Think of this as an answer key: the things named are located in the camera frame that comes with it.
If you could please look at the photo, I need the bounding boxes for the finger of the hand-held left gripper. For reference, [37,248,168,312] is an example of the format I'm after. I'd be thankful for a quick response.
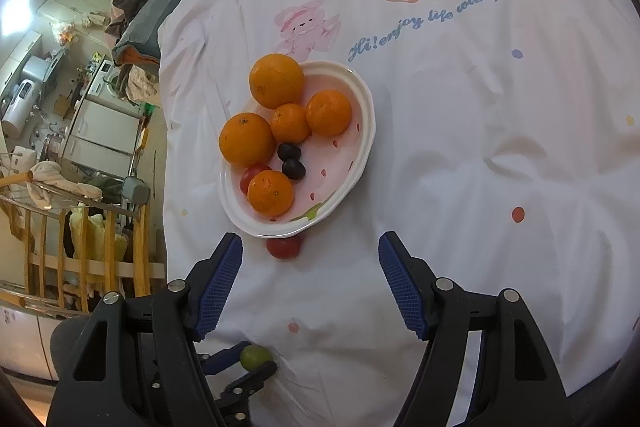
[199,341,251,376]
[222,361,279,408]

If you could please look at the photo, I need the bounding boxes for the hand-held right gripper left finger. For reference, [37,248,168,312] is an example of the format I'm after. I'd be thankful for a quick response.
[47,232,244,427]

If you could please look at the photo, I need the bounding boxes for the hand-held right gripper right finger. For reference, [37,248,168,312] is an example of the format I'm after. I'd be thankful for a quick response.
[377,231,571,427]

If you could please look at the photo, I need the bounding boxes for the green lime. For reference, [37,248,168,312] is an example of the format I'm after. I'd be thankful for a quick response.
[239,345,273,371]

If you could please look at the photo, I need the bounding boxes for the red cherry tomato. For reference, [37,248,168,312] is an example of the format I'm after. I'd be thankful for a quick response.
[265,234,302,261]
[240,163,272,196]

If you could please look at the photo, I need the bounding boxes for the small tangerine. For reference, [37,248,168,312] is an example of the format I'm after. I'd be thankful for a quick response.
[305,90,353,136]
[270,103,311,144]
[247,169,295,216]

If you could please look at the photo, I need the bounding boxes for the pink strawberry-pattern plate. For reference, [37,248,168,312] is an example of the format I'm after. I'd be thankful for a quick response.
[218,60,377,239]

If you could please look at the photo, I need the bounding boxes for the large orange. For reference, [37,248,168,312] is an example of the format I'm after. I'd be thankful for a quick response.
[219,112,276,168]
[248,53,306,110]

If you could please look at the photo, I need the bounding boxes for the white cartoon-print blanket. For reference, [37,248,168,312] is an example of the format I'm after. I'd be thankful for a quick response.
[157,0,640,410]

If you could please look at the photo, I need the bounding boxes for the wooden drying rack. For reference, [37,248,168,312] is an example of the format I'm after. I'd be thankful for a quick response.
[0,171,167,314]

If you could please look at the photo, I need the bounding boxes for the white cabinet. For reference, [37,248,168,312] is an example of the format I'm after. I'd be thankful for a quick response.
[60,96,147,168]

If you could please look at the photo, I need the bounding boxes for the cream towel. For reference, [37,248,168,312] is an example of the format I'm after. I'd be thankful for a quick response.
[25,161,103,210]

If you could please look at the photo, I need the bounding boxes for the white washing machine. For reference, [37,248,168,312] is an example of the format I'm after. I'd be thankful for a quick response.
[84,57,132,102]

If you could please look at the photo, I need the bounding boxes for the white water heater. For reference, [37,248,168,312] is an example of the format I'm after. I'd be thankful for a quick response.
[0,77,45,138]

